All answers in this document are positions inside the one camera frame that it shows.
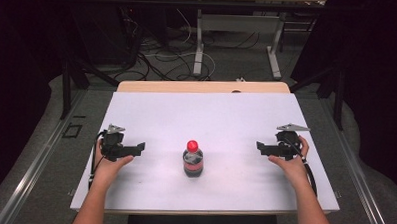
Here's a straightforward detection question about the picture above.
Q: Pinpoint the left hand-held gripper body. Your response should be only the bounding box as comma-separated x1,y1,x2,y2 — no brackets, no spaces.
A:
99,123,131,163

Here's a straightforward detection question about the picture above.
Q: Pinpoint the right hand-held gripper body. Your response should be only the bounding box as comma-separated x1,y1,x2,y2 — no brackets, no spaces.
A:
274,122,311,162

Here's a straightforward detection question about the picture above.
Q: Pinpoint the cola bottle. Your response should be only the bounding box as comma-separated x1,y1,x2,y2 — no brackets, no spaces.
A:
181,147,205,179

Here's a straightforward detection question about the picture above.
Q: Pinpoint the person's left hand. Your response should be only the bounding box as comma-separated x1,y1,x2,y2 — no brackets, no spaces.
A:
93,137,136,189

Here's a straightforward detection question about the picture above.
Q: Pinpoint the person's right hand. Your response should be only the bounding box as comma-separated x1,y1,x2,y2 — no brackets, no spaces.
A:
267,133,312,190

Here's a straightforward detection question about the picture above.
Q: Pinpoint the white board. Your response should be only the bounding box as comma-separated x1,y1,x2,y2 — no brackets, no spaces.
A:
70,86,344,221

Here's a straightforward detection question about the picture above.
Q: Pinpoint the black metal stand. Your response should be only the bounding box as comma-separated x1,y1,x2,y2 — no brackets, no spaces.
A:
287,63,347,132
59,51,121,122

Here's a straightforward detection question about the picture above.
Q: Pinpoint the wooden table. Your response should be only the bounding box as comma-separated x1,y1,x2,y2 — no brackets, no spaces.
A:
70,75,345,223

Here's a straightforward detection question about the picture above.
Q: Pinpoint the white-legged desk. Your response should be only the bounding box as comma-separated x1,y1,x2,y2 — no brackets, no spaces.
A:
173,0,328,82

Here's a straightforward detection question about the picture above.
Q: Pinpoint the black horizontal bar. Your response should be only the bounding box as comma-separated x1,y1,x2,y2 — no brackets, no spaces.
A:
44,0,358,14

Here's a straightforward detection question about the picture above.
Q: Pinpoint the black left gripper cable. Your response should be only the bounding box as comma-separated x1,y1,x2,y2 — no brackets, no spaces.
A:
88,129,108,191

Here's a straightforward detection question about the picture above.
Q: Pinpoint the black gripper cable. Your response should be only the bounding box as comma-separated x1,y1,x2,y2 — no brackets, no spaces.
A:
282,136,321,197
88,129,108,191

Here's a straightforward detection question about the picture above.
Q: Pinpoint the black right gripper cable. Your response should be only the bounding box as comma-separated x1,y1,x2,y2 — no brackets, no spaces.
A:
282,136,321,197

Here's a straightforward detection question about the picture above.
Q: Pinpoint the black floor outlet frame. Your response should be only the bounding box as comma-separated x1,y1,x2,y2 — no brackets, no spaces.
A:
61,122,84,140

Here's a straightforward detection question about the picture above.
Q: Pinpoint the metal floor rail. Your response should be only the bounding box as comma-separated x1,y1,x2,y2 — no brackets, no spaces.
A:
316,97,397,224
0,86,88,224

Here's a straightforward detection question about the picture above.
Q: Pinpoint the black floor cable bundle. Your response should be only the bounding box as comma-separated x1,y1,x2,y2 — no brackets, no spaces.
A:
114,5,262,86

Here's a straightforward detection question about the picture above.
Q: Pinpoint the white floor cable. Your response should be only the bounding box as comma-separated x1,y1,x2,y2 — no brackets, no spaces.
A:
144,7,219,83

